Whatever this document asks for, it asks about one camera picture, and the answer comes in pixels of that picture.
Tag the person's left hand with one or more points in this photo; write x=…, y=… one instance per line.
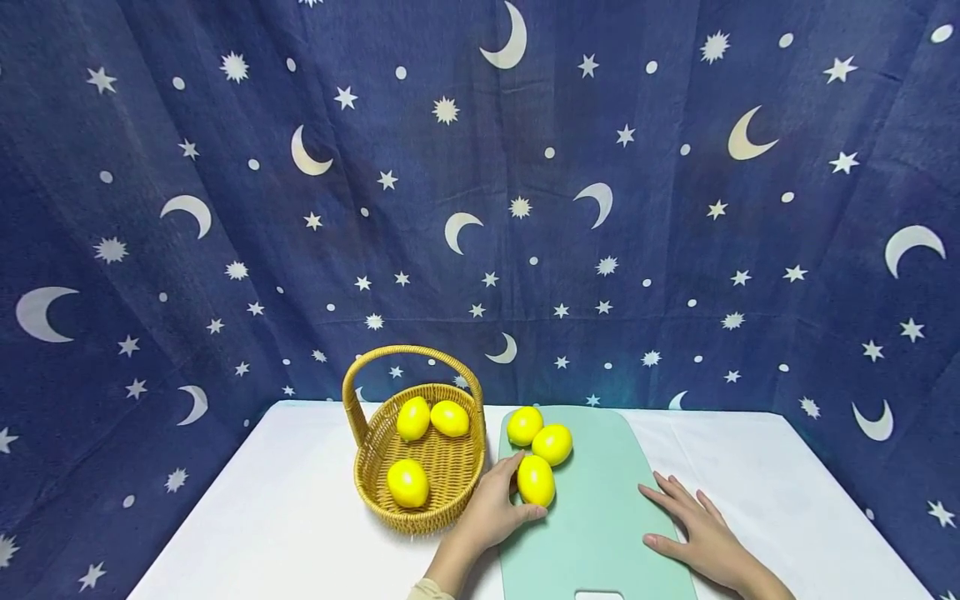
x=491, y=512

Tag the person's right hand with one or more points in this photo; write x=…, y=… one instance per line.
x=701, y=537

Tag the person's left index finger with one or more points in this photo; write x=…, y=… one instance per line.
x=510, y=468

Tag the person's right thumb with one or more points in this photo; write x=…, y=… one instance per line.
x=661, y=546

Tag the person's right middle finger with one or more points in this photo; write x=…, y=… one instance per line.
x=673, y=495

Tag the person's right little finger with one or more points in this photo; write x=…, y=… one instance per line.
x=709, y=505

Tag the person's right index finger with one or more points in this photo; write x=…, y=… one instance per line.
x=661, y=506

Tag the mint green cutting board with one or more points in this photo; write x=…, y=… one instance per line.
x=600, y=517

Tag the person's right forearm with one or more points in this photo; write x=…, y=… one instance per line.
x=763, y=582

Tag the yellow lemon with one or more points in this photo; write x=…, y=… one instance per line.
x=413, y=418
x=524, y=426
x=537, y=482
x=553, y=444
x=408, y=483
x=450, y=418

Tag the person's right ring finger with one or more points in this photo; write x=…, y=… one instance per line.
x=686, y=496

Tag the person's left thumb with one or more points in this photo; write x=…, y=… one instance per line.
x=531, y=512

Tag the person's left forearm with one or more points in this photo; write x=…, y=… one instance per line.
x=448, y=577

